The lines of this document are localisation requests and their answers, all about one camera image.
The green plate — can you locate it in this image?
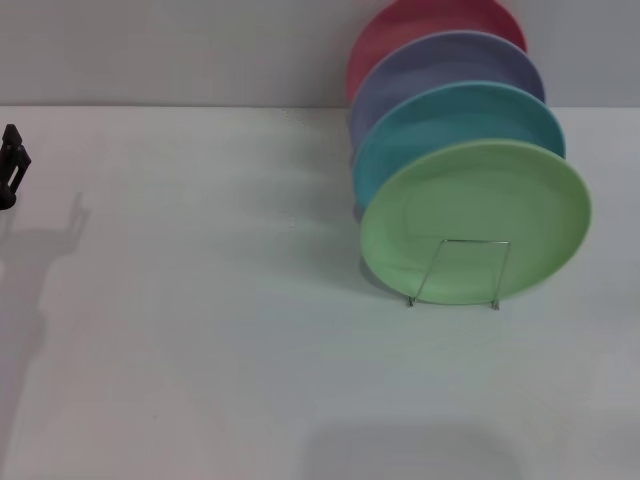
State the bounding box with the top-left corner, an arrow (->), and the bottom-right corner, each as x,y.
358,140 -> 594,307

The red plate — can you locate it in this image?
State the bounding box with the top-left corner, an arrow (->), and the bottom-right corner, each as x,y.
346,0 -> 529,104

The teal blue plate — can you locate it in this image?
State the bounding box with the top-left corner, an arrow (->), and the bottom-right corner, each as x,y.
352,79 -> 568,211

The purple plate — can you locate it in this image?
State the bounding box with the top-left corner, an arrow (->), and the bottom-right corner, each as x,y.
348,29 -> 548,151

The metal wire plate rack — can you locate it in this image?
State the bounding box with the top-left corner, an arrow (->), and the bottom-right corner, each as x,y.
406,238 -> 512,311

